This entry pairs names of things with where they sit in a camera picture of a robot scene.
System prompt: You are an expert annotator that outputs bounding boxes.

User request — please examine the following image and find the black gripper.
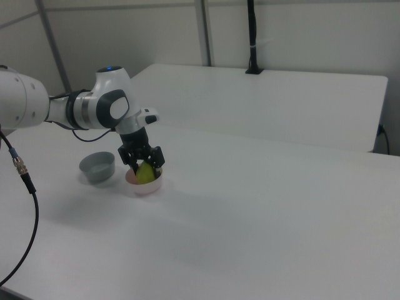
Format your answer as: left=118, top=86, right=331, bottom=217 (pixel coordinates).
left=117, top=127, right=167, bottom=176

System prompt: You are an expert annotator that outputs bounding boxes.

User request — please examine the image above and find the green pear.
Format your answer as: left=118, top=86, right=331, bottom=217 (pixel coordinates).
left=134, top=160, right=157, bottom=184

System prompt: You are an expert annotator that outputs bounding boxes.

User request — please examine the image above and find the pink plastic bowl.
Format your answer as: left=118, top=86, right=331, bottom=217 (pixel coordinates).
left=124, top=167, right=164, bottom=198

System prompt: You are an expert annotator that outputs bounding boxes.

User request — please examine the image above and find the grey plastic bowl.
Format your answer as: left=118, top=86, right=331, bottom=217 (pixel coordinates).
left=79, top=151, right=117, bottom=184

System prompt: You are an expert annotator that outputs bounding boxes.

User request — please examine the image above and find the white table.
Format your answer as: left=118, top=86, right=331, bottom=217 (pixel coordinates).
left=129, top=63, right=389, bottom=153

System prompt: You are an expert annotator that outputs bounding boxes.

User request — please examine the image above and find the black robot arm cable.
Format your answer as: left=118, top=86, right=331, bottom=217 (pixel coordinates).
left=71, top=127, right=111, bottom=143

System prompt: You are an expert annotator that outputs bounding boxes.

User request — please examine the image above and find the black cable with metal connector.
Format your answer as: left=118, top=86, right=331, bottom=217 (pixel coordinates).
left=0, top=129, right=40, bottom=279

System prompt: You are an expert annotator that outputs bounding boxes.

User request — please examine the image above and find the slanted grey frame post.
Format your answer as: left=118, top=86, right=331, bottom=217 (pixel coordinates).
left=34, top=0, right=72, bottom=94

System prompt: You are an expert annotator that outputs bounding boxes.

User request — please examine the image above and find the wide grey frame post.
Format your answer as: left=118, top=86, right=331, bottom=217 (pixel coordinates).
left=194, top=0, right=217, bottom=67

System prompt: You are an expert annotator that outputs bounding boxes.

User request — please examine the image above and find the black camera stand pole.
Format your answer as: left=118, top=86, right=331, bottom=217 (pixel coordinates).
left=244, top=0, right=265, bottom=75

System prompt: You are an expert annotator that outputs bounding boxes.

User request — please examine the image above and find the black wall cable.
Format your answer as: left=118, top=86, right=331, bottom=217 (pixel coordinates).
left=377, top=124, right=391, bottom=154

